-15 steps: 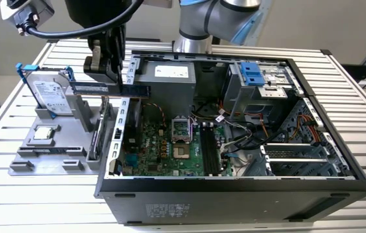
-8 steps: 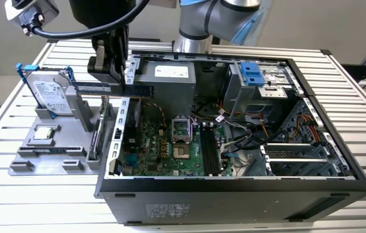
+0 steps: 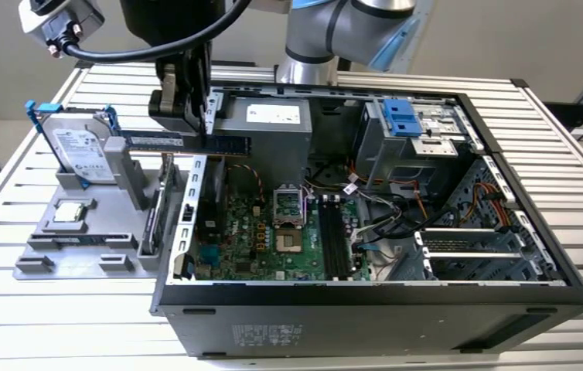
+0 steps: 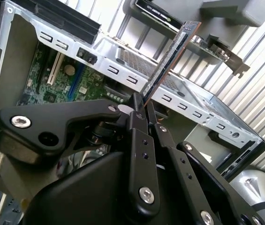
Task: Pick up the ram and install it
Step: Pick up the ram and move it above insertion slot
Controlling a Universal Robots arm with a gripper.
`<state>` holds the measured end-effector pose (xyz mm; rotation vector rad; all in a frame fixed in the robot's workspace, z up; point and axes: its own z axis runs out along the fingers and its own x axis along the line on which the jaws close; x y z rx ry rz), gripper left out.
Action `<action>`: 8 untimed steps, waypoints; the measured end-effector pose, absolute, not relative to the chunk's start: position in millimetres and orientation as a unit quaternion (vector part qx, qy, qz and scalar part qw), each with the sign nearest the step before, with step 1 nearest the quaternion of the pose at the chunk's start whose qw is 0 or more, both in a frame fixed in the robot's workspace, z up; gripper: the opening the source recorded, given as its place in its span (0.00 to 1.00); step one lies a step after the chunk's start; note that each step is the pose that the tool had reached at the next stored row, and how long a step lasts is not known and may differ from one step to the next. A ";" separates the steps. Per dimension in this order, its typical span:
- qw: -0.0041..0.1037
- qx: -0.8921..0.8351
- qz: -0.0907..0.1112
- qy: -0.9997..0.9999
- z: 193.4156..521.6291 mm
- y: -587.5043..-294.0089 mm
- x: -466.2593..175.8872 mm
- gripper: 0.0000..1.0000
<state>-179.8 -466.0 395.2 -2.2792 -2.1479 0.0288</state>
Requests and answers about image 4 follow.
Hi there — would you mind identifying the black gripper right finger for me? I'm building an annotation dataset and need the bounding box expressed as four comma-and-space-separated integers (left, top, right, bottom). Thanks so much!
146, 102, 265, 225

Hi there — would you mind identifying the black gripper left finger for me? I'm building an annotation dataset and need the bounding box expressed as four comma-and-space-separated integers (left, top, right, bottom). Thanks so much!
0, 92, 161, 218

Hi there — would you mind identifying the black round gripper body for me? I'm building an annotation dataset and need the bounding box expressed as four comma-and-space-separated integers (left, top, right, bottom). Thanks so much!
23, 150, 190, 225

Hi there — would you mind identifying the blue RAM stick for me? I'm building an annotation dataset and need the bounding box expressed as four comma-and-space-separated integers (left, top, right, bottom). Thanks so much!
140, 21, 202, 105

